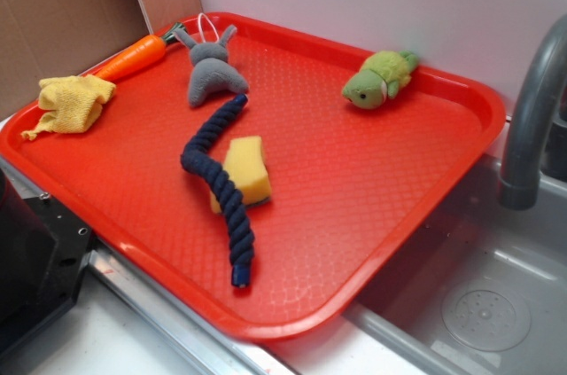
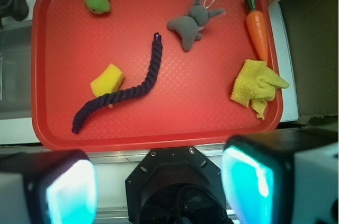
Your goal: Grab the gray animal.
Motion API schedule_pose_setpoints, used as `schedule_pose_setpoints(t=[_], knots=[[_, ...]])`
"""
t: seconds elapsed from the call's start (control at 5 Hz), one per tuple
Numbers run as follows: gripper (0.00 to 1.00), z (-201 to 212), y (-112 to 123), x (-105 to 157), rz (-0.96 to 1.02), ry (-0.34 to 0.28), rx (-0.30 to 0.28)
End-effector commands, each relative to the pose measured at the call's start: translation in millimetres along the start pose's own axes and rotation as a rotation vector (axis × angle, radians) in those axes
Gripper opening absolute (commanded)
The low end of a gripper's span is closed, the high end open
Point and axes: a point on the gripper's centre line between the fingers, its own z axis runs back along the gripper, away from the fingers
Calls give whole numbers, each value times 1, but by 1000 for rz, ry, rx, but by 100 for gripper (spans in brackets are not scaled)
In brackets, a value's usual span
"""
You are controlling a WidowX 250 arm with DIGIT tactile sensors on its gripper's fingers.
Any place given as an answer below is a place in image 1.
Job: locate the brown cardboard panel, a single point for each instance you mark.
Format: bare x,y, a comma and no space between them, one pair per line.
52,38

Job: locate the green plush turtle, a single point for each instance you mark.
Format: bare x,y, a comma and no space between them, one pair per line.
381,77

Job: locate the gray toy sink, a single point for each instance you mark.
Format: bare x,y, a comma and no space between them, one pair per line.
477,289

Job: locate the red plastic tray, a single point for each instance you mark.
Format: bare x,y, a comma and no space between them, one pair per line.
349,186

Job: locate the gray faucet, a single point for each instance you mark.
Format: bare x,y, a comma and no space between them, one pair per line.
536,142

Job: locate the dark blue rope toy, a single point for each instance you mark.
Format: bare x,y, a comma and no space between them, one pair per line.
196,160

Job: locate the orange toy carrot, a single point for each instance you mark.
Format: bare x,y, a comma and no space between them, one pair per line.
139,55

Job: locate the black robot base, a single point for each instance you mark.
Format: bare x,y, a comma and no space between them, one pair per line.
44,251

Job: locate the yellow cloth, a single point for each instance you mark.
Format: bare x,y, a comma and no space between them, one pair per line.
70,105

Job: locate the yellow sponge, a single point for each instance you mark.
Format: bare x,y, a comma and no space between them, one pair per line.
245,164

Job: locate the gray plush bunny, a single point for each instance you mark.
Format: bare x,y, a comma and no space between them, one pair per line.
212,72

